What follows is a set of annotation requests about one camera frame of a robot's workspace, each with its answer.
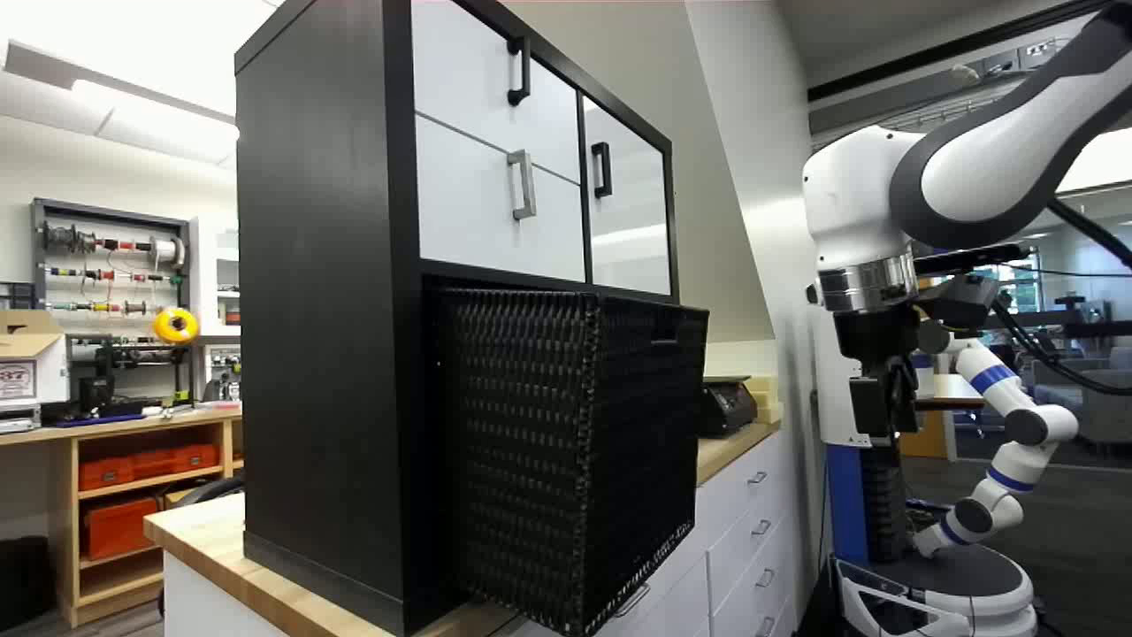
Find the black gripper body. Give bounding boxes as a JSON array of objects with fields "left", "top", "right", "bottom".
[{"left": 838, "top": 299, "right": 950, "bottom": 446}]

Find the black woven fabric drawer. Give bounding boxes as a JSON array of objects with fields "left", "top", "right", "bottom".
[{"left": 421, "top": 279, "right": 712, "bottom": 637}]

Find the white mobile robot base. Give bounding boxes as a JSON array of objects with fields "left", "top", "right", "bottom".
[{"left": 830, "top": 546, "right": 1039, "bottom": 637}]

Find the white counter cabinet wooden top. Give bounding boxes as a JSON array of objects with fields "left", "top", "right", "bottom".
[{"left": 144, "top": 387, "right": 805, "bottom": 637}]

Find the black device on counter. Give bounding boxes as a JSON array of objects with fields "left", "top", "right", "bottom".
[{"left": 700, "top": 375, "right": 759, "bottom": 440}]

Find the white cabinet door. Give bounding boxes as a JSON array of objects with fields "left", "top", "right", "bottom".
[{"left": 579, "top": 97, "right": 674, "bottom": 296}]

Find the black cabinet shelf unit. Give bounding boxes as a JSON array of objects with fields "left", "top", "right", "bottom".
[{"left": 231, "top": 0, "right": 716, "bottom": 637}]

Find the yellow filament spool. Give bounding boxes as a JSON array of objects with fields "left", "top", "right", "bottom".
[{"left": 151, "top": 305, "right": 206, "bottom": 351}]

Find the long orange storage bin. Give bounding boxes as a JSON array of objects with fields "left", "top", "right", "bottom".
[{"left": 78, "top": 440, "right": 224, "bottom": 491}]

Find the small orange storage bin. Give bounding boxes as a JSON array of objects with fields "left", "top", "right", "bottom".
[{"left": 81, "top": 491, "right": 171, "bottom": 560}]

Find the black 3D printer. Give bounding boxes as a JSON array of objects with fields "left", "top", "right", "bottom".
[{"left": 66, "top": 333, "right": 151, "bottom": 422}]

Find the wooden workbench with shelves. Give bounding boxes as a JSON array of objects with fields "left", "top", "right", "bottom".
[{"left": 0, "top": 404, "right": 249, "bottom": 629}]

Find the cardboard box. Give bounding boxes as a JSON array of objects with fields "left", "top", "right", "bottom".
[{"left": 0, "top": 307, "right": 72, "bottom": 419}]

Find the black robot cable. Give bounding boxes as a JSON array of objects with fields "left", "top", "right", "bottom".
[{"left": 992, "top": 196, "right": 1132, "bottom": 400}]

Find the black door handle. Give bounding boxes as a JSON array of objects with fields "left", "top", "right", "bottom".
[{"left": 588, "top": 137, "right": 614, "bottom": 202}]

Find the silver drawer handle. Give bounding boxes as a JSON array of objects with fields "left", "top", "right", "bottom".
[{"left": 507, "top": 145, "right": 542, "bottom": 222}]

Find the white drawer with silver handle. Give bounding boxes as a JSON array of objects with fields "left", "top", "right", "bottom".
[{"left": 413, "top": 113, "right": 591, "bottom": 287}]

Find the black drawer handle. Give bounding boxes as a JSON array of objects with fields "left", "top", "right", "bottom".
[{"left": 507, "top": 34, "right": 535, "bottom": 111}]

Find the white drawer with black handle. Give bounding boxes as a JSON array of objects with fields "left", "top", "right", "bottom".
[{"left": 407, "top": 0, "right": 585, "bottom": 186}]

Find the grey wall tool organizer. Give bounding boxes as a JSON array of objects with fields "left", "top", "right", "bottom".
[{"left": 27, "top": 196, "right": 199, "bottom": 333}]

